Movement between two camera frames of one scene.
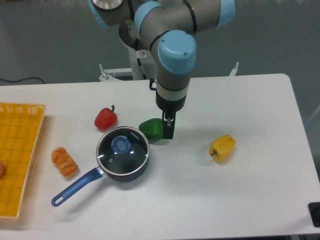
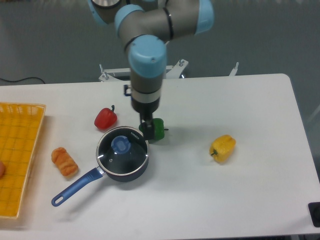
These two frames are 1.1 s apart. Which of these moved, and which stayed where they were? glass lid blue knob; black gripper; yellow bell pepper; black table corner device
Moved: black gripper
Stayed: glass lid blue knob; black table corner device; yellow bell pepper
